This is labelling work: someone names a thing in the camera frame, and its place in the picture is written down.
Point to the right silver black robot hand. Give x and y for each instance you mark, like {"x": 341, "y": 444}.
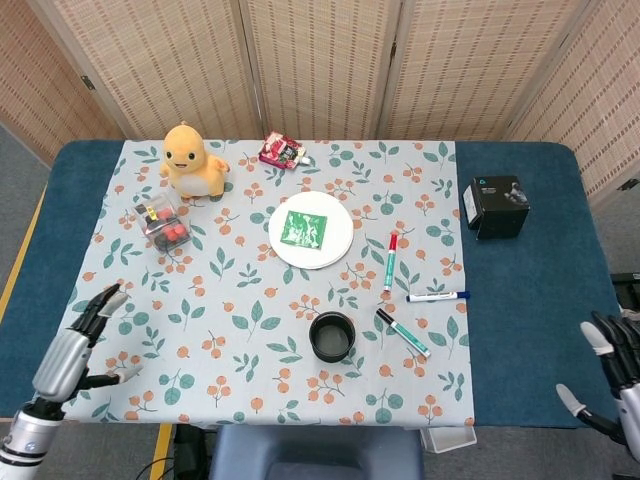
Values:
{"x": 630, "y": 405}

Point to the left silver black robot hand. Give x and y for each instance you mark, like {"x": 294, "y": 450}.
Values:
{"x": 62, "y": 360}

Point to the blue capped whiteboard marker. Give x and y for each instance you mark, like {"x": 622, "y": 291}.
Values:
{"x": 435, "y": 297}

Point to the black capped green marker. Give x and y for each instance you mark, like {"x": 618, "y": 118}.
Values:
{"x": 405, "y": 335}

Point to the black cup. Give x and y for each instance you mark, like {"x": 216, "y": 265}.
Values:
{"x": 332, "y": 337}

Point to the red capped green marker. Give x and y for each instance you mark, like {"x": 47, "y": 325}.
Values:
{"x": 390, "y": 265}

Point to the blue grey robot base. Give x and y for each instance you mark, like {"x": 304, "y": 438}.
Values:
{"x": 320, "y": 455}

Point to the black device beside table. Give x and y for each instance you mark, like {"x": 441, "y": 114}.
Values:
{"x": 627, "y": 287}

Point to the floral fruit print tablecloth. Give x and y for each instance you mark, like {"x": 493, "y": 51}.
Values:
{"x": 225, "y": 380}

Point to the clear box with red caps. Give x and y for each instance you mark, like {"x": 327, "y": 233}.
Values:
{"x": 160, "y": 225}

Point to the white plastic tray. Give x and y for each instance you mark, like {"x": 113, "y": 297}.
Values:
{"x": 450, "y": 440}

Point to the black cardboard box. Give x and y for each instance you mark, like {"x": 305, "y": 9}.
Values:
{"x": 500, "y": 215}

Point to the yellow plush dinosaur toy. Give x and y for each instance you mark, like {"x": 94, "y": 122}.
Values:
{"x": 192, "y": 170}

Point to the green foil sachet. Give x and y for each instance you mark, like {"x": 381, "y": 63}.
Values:
{"x": 302, "y": 230}

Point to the woven bamboo screen panel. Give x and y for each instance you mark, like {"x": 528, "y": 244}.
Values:
{"x": 320, "y": 65}
{"x": 475, "y": 65}
{"x": 160, "y": 65}
{"x": 600, "y": 110}
{"x": 35, "y": 85}

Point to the red snack packet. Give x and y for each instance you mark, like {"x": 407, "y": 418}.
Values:
{"x": 277, "y": 150}

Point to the white paper plate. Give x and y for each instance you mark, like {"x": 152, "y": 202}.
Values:
{"x": 340, "y": 235}

